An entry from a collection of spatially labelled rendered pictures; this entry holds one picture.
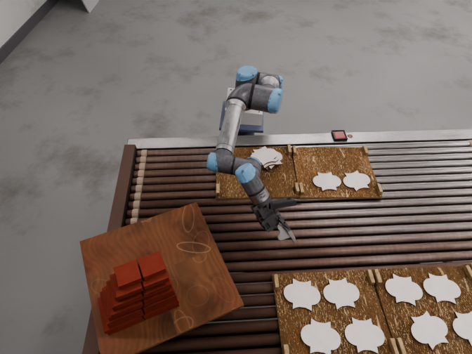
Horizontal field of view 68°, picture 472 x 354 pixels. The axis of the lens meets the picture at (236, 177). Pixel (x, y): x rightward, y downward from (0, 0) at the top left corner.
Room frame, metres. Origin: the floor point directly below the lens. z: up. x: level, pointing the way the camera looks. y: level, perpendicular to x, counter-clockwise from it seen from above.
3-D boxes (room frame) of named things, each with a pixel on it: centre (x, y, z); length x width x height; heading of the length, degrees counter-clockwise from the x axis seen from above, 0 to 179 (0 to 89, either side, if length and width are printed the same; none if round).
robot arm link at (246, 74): (1.74, -0.05, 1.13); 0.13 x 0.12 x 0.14; 81
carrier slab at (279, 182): (1.22, -0.10, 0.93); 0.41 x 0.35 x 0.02; 94
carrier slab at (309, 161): (1.24, -0.51, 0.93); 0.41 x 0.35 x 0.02; 93
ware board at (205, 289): (0.59, 0.29, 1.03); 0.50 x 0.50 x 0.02; 26
